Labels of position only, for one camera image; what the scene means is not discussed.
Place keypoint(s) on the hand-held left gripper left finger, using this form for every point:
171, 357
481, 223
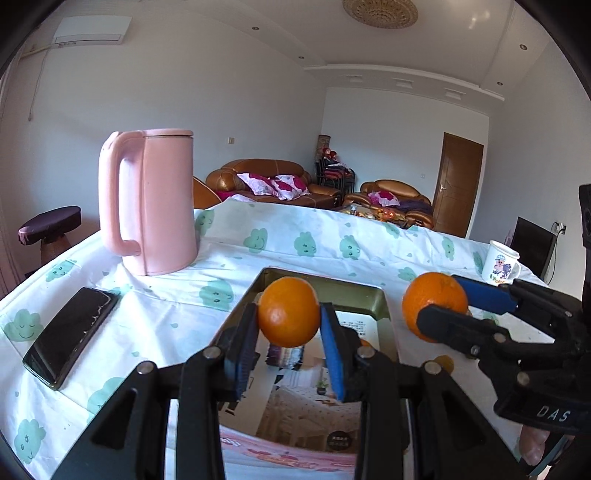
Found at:
244, 353

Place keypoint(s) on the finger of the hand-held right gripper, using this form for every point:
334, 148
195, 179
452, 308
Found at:
485, 295
452, 325

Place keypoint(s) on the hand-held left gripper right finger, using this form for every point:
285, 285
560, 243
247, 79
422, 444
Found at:
333, 355

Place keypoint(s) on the orange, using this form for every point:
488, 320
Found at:
429, 293
288, 311

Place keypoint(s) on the pink metal tin box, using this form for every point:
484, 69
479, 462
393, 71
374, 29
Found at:
369, 304

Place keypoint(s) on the person's right hand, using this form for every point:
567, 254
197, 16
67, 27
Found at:
532, 445

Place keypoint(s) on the white cartoon mug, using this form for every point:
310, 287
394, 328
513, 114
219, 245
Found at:
496, 263

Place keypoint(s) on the black flat screen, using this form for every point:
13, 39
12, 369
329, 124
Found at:
531, 247

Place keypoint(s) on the printed paper leaflet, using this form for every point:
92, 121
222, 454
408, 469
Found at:
300, 415

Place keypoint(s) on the white cloud-print tablecloth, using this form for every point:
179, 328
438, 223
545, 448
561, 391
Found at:
323, 249

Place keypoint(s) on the brown wooden door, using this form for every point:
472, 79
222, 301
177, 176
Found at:
457, 189

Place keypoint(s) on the purple cloth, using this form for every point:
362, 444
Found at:
415, 206

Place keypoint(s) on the brown leather armchair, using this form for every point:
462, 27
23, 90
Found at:
406, 188

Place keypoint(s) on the cluttered coffee table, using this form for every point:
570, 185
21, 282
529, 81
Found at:
374, 214

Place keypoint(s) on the magenta floral pillow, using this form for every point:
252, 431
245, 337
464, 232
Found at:
256, 184
384, 198
291, 187

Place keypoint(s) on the magenta blanket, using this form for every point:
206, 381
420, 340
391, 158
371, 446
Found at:
226, 196

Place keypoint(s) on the brown leather lounge chair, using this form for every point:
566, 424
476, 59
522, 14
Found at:
203, 194

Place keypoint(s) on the pink electric kettle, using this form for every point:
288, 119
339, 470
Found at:
166, 207

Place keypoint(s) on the black smartphone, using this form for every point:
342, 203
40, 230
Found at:
69, 337

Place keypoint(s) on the stack of dark chairs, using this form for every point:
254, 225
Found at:
334, 177

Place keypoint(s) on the brown leather sofa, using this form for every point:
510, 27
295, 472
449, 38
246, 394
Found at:
258, 167

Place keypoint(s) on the tall patterned cylinder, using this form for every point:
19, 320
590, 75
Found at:
324, 145

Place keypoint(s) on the wooden stool with purple cushion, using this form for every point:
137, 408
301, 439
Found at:
48, 221

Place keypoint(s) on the round woven ceiling lamp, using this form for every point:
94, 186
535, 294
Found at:
379, 11

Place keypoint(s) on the wall socket with plug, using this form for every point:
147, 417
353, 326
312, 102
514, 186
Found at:
561, 228

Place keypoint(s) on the white wall air conditioner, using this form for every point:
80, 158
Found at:
90, 30

